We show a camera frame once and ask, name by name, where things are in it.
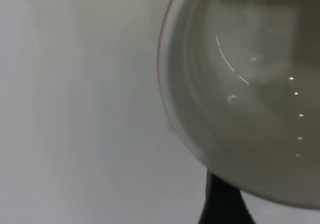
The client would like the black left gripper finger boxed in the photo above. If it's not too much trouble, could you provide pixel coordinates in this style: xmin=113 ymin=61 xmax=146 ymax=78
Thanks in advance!
xmin=197 ymin=171 xmax=258 ymax=224

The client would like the red ceramic mug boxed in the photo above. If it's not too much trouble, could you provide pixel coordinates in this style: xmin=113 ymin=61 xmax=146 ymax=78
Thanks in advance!
xmin=156 ymin=0 xmax=320 ymax=209

